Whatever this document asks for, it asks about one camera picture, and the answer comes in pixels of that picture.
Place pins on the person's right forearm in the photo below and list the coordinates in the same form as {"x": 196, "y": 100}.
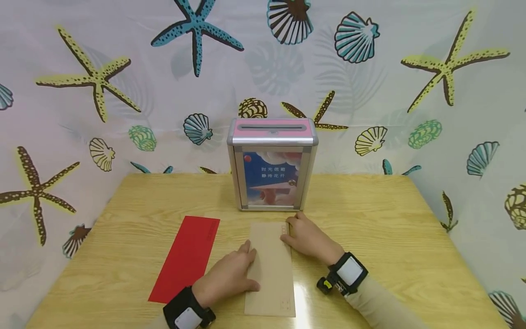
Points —
{"x": 382, "y": 306}

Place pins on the silver mailbox with pink top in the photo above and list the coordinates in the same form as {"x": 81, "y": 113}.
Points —
{"x": 271, "y": 183}

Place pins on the person's left thumb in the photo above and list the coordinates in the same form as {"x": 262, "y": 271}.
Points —
{"x": 251, "y": 286}

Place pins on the black wrist band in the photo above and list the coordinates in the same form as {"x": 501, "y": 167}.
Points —
{"x": 187, "y": 310}
{"x": 345, "y": 274}

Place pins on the person's right hand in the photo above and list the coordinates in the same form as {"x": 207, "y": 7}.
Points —
{"x": 314, "y": 242}

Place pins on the brown paper envelope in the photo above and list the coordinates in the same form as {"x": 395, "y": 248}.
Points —
{"x": 272, "y": 276}

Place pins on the red envelope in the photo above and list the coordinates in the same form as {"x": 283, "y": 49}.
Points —
{"x": 185, "y": 260}

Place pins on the person's right index finger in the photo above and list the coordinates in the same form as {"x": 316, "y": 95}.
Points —
{"x": 296, "y": 218}

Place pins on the person's right thumb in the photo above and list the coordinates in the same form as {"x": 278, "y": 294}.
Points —
{"x": 287, "y": 238}

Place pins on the person's left fingers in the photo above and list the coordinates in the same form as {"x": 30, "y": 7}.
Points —
{"x": 248, "y": 250}

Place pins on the person's left hand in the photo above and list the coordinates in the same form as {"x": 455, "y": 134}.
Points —
{"x": 224, "y": 278}

